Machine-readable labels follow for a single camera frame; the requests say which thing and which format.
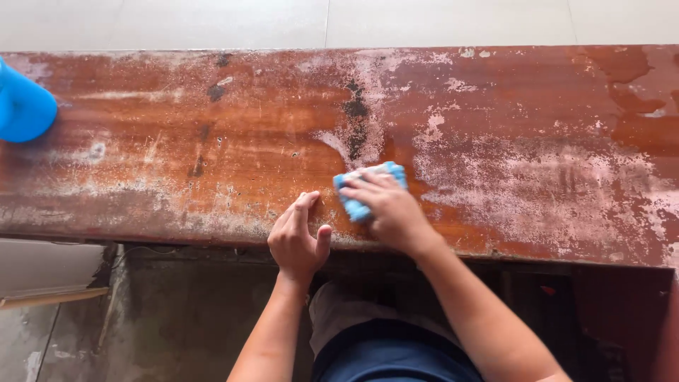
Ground person's right hand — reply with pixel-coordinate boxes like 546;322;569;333
338;168;439;259

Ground person's left hand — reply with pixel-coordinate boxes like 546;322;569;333
267;190;333;280

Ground blue cleaning cloth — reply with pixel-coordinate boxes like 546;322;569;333
333;161;408;223

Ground worn red wooden table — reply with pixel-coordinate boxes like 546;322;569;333
0;45;679;382

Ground person's grey shirt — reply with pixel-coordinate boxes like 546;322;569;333
309;281;462;357

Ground person's dark blue shorts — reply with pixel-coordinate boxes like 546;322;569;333
311;318;484;382

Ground wooden plank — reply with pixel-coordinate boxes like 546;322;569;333
0;286;111;311

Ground blue plastic bottle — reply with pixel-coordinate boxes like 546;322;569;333
0;55;58;143

